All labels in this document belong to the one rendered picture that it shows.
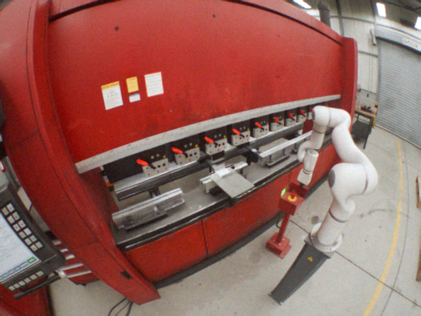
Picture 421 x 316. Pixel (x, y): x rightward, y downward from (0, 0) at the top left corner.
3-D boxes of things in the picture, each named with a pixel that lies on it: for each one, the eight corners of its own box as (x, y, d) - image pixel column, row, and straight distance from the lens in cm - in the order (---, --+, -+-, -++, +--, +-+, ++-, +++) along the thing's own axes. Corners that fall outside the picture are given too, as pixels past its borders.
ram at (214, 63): (79, 174, 100) (48, 23, 100) (80, 167, 107) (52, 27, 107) (340, 98, 287) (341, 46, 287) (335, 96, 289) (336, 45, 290)
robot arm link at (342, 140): (342, 201, 74) (371, 200, 83) (356, 183, 65) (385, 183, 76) (319, 120, 105) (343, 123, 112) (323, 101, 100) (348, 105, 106)
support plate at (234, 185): (232, 198, 108) (232, 197, 107) (208, 177, 125) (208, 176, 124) (254, 186, 117) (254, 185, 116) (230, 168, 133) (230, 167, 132)
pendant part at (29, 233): (12, 293, 101) (-43, 234, 89) (10, 274, 107) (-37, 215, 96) (67, 264, 75) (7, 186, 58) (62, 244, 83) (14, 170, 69)
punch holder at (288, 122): (286, 127, 162) (288, 109, 157) (279, 125, 167) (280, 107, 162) (296, 124, 174) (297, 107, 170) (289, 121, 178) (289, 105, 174)
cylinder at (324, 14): (330, 29, 259) (325, -1, 273) (314, 29, 269) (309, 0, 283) (337, 35, 290) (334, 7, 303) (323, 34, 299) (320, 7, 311)
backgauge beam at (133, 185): (119, 202, 144) (114, 192, 138) (117, 192, 155) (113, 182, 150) (304, 128, 254) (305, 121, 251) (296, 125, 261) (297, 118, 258)
